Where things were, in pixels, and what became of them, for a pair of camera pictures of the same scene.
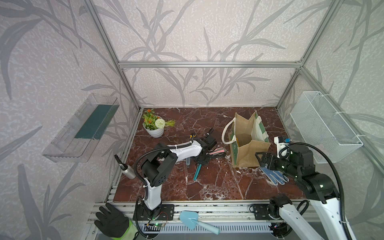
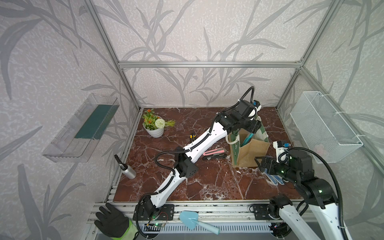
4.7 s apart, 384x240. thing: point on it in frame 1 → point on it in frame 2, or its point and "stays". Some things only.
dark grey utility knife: [218, 155] stays
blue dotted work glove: [275, 177] stays
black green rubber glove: [115, 224] stays
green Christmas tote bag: [246, 138] stays
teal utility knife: [197, 171] → [248, 139]
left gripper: [204, 163] → [255, 126]
